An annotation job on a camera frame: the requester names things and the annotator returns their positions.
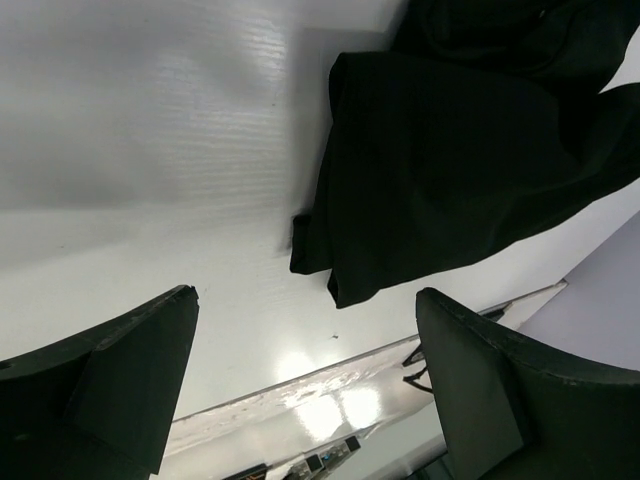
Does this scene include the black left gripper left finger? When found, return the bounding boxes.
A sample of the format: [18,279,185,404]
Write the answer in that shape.
[1,285,199,479]

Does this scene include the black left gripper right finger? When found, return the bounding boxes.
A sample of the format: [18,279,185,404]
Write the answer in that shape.
[416,288,639,479]

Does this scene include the black t-shirt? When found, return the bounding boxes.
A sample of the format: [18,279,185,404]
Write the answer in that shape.
[290,1,639,308]

